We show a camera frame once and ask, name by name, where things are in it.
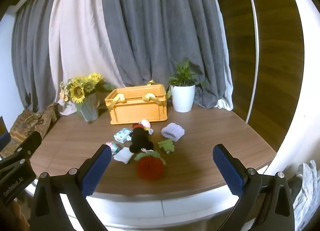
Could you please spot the white curved pole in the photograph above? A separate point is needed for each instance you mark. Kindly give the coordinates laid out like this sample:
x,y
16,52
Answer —
x,y
255,46

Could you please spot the orange plastic basket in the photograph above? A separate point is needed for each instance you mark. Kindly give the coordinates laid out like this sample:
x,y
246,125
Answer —
x,y
136,108

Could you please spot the white sheer curtain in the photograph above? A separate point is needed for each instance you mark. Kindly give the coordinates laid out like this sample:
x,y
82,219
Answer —
x,y
225,81

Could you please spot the green plant in white pot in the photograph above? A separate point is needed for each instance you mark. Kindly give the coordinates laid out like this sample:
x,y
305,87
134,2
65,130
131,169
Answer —
x,y
183,97

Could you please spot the white crumpled cloth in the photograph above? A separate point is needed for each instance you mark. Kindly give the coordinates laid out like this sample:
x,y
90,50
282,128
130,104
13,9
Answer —
x,y
308,191

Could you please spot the pale pink curtain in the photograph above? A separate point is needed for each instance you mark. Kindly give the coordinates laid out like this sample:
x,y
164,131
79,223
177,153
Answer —
x,y
80,41

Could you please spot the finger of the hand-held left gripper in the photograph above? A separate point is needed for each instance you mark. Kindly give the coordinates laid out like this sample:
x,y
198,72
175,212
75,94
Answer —
x,y
25,149
3,138

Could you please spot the red crochet strawberry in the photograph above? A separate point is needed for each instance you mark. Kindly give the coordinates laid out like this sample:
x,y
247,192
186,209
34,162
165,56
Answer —
x,y
150,167

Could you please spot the green frog toy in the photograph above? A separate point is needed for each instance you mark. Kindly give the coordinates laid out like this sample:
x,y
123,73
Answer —
x,y
167,145

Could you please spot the grey ribbed vase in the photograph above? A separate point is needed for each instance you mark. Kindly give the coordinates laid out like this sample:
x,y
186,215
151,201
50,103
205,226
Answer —
x,y
88,109

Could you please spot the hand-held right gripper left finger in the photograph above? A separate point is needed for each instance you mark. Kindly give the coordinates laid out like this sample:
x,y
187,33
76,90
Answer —
x,y
97,168

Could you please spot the black mouse plush toy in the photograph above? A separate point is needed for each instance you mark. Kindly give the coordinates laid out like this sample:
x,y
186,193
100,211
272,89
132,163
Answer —
x,y
138,138

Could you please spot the lavender fluffy towel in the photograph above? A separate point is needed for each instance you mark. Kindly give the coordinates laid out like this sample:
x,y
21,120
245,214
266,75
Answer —
x,y
172,132

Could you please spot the sunflower bouquet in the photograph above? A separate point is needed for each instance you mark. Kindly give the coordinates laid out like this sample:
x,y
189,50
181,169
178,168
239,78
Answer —
x,y
77,91

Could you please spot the narrow grey curtain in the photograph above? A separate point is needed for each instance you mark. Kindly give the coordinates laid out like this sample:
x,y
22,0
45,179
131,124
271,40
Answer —
x,y
32,58

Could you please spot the white folded cloth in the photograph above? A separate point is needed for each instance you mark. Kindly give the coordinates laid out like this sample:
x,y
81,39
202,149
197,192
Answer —
x,y
123,155

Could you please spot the small pink teal toy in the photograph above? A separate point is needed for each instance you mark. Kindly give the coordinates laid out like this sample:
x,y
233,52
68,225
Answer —
x,y
113,147

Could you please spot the brown patterned cushion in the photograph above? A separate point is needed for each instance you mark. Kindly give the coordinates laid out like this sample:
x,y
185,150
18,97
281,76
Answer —
x,y
27,123

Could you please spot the wide grey curtain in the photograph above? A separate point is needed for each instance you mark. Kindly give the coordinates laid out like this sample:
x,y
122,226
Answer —
x,y
162,33

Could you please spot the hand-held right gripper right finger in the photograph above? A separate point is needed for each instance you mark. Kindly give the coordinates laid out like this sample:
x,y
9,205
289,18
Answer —
x,y
228,168

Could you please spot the blue white tissue packet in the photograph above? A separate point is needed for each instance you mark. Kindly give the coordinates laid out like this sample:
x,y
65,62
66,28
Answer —
x,y
122,135

